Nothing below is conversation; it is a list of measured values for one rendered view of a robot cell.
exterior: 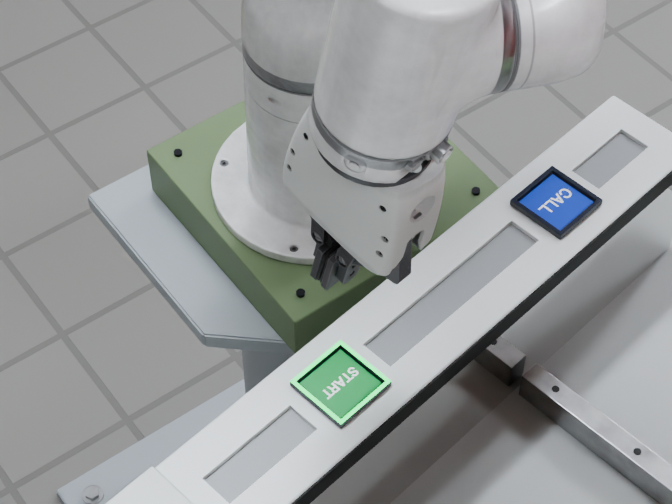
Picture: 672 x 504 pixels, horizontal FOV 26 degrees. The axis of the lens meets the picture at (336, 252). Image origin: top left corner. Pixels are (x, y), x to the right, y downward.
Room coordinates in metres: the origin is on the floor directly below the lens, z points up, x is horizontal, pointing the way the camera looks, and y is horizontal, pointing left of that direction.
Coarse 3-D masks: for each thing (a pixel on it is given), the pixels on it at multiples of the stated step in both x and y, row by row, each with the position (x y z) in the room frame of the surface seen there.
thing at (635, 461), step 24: (528, 384) 0.70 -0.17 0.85; (552, 384) 0.70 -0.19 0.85; (552, 408) 0.68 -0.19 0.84; (576, 408) 0.67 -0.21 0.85; (576, 432) 0.66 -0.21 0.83; (600, 432) 0.65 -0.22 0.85; (624, 432) 0.65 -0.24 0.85; (600, 456) 0.64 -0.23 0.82; (624, 456) 0.63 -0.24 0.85; (648, 456) 0.63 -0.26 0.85; (648, 480) 0.61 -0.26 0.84
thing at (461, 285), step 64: (576, 128) 0.90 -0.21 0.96; (640, 128) 0.90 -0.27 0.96; (512, 192) 0.82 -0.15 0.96; (640, 192) 0.82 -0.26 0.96; (448, 256) 0.75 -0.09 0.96; (512, 256) 0.75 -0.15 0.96; (384, 320) 0.69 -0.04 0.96; (448, 320) 0.69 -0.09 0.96; (192, 448) 0.57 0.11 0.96; (256, 448) 0.57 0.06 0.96; (320, 448) 0.57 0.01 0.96
